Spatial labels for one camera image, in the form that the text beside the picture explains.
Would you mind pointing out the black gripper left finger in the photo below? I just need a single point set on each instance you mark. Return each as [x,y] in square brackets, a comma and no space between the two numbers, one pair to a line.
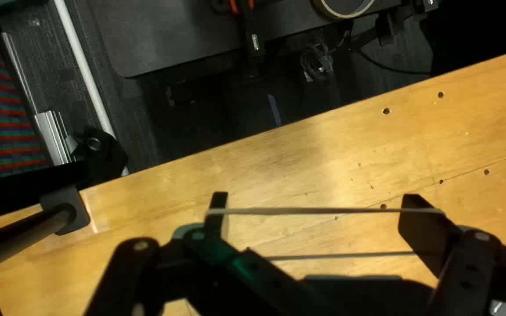
[166,274]

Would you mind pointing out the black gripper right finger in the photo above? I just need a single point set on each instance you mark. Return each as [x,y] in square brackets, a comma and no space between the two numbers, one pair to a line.
[475,269]

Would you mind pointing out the thin rubber elastic band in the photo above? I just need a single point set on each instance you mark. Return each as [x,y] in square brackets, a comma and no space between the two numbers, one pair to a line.
[324,209]

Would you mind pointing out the black table clamp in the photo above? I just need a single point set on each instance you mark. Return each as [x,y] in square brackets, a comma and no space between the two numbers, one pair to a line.
[104,151]

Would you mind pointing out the black stand pole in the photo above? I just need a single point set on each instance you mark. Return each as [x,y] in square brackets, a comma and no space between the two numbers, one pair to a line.
[13,239]

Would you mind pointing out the black equipment case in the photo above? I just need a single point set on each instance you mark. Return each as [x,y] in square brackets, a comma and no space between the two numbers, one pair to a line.
[176,36]

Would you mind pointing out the roll of tape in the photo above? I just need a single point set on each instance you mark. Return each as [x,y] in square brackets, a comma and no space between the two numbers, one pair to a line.
[347,9]

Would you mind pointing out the silver aluminium rail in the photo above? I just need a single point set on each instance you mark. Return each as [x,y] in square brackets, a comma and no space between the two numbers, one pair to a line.
[53,134]

